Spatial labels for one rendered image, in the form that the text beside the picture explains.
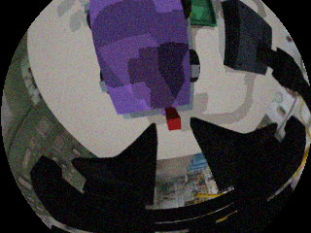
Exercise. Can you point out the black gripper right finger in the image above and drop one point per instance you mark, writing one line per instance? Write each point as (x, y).
(227, 151)

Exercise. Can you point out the grey ramp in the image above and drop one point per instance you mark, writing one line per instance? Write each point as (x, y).
(179, 109)

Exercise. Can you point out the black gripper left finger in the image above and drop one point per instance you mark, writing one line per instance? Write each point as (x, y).
(134, 167)

